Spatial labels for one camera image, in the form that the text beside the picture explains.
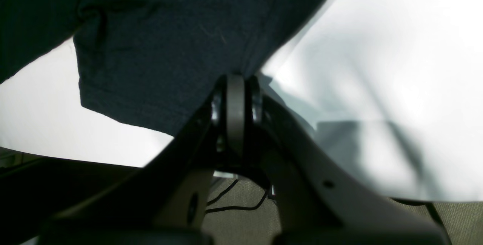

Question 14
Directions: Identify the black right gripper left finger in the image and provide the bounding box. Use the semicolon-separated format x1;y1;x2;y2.
49;75;246;245

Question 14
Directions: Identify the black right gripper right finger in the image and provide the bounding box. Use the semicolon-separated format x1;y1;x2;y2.
245;77;449;245

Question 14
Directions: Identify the black T-shirt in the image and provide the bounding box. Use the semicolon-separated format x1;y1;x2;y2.
0;0;326;136

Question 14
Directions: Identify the black cable on floor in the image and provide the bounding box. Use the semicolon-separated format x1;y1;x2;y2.
206;179;269;214

